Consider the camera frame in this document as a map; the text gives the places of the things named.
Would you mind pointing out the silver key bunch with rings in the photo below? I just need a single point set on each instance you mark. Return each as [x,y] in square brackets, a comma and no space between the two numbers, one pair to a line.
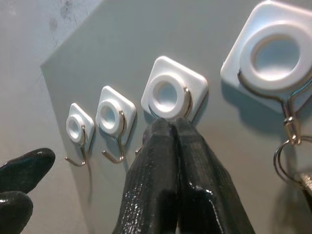
[291,131]

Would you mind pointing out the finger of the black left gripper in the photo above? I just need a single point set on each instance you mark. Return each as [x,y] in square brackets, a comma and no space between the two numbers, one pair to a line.
[26,168]
[14,214]

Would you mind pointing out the grey mounting board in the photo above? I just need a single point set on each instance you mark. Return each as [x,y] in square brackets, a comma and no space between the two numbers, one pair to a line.
[170,36]

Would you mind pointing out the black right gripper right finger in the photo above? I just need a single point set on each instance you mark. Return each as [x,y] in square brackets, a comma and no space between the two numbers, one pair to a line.
[207,195]

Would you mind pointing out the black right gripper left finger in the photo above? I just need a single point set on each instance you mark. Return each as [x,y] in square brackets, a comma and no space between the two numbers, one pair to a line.
[151,185]

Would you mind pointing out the white square adhesive wall hook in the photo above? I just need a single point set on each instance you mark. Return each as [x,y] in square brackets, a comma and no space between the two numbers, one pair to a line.
[75,125]
[168,95]
[111,117]
[275,46]

